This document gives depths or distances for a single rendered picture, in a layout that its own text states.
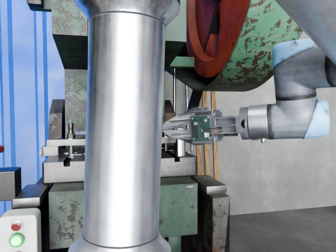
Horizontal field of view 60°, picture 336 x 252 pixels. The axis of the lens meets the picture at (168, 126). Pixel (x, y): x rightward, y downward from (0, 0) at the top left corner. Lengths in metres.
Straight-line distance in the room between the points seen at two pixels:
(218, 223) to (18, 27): 1.84
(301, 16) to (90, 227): 0.33
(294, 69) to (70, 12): 0.62
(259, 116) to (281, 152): 2.04
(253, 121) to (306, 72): 0.13
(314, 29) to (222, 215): 0.55
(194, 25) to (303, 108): 0.89
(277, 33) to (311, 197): 2.20
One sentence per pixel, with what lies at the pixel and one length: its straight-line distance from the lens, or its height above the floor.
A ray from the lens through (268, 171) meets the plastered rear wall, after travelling 2.61.
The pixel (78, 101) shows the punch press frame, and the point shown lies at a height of 0.88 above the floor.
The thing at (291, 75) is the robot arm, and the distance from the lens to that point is 0.59.
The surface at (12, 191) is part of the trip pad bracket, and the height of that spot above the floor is 0.66.
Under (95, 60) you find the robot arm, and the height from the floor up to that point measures 0.90.
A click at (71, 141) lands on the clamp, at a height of 0.75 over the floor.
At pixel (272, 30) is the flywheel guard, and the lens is 0.86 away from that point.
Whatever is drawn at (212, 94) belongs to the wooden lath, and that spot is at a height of 0.96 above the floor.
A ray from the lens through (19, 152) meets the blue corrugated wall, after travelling 2.20.
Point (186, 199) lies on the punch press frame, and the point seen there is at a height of 0.60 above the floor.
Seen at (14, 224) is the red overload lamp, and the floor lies 0.61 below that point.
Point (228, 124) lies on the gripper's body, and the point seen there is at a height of 0.82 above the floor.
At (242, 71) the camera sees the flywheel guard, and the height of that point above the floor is 0.97.
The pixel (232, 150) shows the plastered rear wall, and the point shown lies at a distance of 2.42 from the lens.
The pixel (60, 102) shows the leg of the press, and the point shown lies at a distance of 1.35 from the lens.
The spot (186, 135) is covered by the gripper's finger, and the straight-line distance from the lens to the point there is 0.68.
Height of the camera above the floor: 0.84
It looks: 3 degrees down
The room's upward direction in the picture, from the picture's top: straight up
